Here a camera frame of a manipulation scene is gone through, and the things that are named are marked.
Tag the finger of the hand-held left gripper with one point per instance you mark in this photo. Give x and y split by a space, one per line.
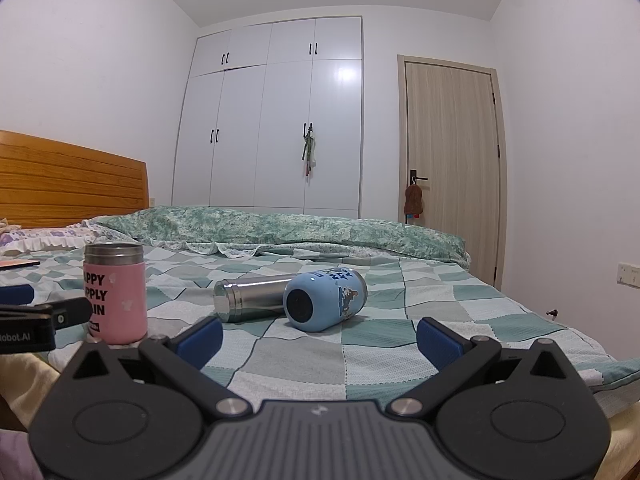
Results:
67 312
15 294

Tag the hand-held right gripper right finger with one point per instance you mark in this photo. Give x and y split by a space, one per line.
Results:
440 342

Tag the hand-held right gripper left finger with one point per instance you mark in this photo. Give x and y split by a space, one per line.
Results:
202 341

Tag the blue cartoon print cup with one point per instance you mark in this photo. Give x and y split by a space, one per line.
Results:
332 302

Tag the pink cup with steel lid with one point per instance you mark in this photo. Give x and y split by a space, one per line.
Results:
120 300

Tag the stainless steel cup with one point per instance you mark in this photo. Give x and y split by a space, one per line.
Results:
250 297

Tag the flat red book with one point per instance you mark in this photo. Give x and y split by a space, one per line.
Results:
17 263

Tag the purple floral pillow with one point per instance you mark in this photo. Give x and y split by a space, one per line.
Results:
45 237

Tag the green checkered bed sheet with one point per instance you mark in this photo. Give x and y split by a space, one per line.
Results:
350 360

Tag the pink cloth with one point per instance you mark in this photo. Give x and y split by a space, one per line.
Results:
12 457

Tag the wooden headboard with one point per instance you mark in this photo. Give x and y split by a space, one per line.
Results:
70 180

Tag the brown hanging bag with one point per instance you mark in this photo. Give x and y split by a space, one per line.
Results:
413 199

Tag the green floral quilt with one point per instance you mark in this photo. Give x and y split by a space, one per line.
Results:
300 230

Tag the light wooden door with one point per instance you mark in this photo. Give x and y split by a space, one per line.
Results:
452 160

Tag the white wardrobe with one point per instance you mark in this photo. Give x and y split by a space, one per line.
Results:
280 120

